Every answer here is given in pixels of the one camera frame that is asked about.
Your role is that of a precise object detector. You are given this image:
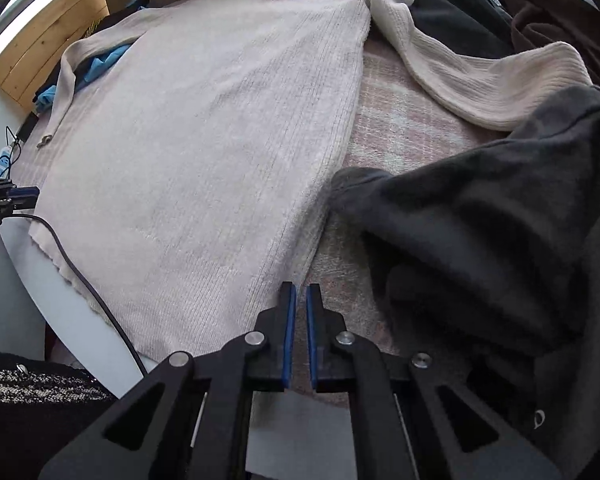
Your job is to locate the pink plaid blanket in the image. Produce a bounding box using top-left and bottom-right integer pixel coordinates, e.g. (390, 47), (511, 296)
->
(10, 0), (511, 406)

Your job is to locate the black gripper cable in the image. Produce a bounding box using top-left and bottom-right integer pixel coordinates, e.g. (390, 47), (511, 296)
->
(7, 212), (151, 378)

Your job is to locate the blue pinstriped garment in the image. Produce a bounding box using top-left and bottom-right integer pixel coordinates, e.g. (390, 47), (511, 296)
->
(34, 42), (133, 111)

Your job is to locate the dark grey garment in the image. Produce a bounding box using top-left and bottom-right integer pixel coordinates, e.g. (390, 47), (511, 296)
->
(330, 85), (600, 480)

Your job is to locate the white power strip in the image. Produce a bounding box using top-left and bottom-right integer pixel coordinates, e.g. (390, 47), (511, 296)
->
(0, 142), (23, 181)

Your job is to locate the person's tweed jacket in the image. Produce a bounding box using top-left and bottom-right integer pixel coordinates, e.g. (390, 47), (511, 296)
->
(0, 350), (118, 480)

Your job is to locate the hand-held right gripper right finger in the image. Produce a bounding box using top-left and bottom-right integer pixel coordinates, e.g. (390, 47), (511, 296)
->
(306, 282), (563, 480)

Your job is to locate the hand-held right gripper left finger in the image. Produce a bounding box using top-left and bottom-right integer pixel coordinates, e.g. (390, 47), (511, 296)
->
(37, 282), (298, 480)

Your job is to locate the black garment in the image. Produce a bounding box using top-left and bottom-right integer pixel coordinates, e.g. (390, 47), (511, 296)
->
(412, 0), (518, 61)

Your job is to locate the cream ribbed knit sweater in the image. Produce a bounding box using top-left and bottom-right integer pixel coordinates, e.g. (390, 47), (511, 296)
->
(27, 0), (593, 363)

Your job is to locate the brown garment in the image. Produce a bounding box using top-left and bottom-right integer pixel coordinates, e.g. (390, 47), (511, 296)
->
(495, 0), (600, 106)

